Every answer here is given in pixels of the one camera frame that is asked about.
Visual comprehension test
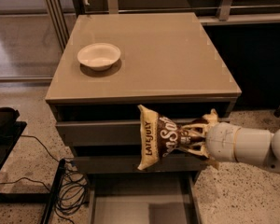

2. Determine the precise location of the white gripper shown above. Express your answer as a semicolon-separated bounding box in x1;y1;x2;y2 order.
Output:
181;122;241;162

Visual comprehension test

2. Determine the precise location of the brown chip bag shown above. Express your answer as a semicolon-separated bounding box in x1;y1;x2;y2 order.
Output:
136;104;220;172

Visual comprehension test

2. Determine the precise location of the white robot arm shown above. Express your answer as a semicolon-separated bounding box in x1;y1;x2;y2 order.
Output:
185;122;280;174

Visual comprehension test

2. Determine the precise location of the grey middle drawer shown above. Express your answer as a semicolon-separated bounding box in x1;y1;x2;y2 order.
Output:
73;154;207;174

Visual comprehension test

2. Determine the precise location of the grey drawer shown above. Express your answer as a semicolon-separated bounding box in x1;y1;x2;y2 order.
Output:
88;172;203;224
55;118;231;147
73;154;207;174

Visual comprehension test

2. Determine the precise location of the grey bottom drawer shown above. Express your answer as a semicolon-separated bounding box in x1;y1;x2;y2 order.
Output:
88;172;203;224

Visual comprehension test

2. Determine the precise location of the grey top drawer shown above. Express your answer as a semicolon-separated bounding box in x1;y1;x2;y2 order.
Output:
55;118;231;147

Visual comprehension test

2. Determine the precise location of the grey drawer cabinet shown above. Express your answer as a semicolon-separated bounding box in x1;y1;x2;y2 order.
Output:
45;12;243;185

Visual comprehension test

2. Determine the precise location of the dark bag on table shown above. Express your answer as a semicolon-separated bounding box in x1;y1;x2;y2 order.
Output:
0;107;20;134

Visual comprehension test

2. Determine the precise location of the white paper bowl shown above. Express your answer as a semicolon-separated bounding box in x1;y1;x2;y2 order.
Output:
77;43;121;71

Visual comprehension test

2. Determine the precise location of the black side table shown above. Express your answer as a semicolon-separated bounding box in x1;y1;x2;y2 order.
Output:
0;121;65;224

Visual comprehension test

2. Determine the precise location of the black coiled cable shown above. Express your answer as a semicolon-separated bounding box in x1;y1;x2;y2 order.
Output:
0;134;91;224

